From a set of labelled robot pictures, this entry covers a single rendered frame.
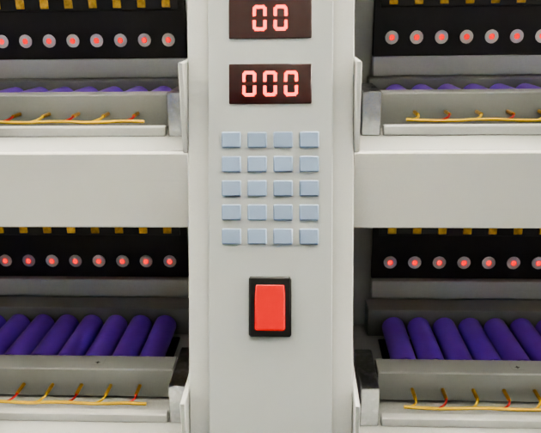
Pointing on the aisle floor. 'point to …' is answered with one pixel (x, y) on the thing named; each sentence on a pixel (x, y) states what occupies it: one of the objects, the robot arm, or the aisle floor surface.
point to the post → (199, 246)
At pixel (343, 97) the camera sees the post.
